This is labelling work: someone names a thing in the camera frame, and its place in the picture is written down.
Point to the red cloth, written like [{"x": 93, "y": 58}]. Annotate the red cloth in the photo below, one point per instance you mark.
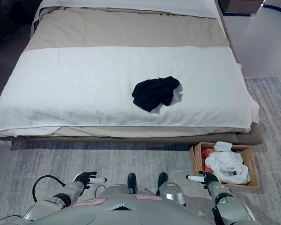
[{"x": 204, "y": 155}]

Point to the dark bulky object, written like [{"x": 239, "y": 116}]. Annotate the dark bulky object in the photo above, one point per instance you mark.
[{"x": 4, "y": 21}]

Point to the small white folded cloth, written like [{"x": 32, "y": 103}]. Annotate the small white folded cloth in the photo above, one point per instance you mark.
[{"x": 223, "y": 146}]

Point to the dark wooden nightstand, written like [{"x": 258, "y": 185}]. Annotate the dark wooden nightstand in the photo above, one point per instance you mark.
[{"x": 241, "y": 5}]

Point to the black right robot foot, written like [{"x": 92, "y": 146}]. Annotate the black right robot foot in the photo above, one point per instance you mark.
[{"x": 162, "y": 179}]

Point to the brown bed frame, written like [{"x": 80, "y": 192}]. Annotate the brown bed frame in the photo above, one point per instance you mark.
[{"x": 250, "y": 138}]

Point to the white pillow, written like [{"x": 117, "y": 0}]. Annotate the white pillow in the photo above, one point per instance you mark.
[{"x": 135, "y": 4}]

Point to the white crumpled garment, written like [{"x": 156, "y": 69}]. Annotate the white crumpled garment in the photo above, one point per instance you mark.
[{"x": 231, "y": 167}]

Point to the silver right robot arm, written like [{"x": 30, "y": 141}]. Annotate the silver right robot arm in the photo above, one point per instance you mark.
[{"x": 227, "y": 204}]

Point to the black left robot foot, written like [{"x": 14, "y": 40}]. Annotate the black left robot foot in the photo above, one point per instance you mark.
[{"x": 131, "y": 180}]

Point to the silver robot torso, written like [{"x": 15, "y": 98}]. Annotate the silver robot torso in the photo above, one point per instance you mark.
[{"x": 121, "y": 213}]

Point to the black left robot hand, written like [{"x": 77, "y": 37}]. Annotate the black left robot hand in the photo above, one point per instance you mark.
[{"x": 84, "y": 178}]

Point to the silver right robot leg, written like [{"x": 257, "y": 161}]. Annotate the silver right robot leg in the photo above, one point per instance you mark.
[{"x": 173, "y": 192}]

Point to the black robot foot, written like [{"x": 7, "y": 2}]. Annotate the black robot foot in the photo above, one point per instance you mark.
[
  {"x": 131, "y": 180},
  {"x": 162, "y": 179}
]

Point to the white garment under black garment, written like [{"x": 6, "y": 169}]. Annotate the white garment under black garment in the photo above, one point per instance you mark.
[{"x": 179, "y": 93}]

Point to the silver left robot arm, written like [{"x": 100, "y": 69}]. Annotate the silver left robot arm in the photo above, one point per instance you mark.
[{"x": 71, "y": 190}]

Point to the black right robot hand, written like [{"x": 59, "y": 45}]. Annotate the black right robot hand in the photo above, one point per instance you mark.
[{"x": 209, "y": 178}]

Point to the wooden laundry basket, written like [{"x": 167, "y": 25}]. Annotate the wooden laundry basket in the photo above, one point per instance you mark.
[{"x": 254, "y": 166}]

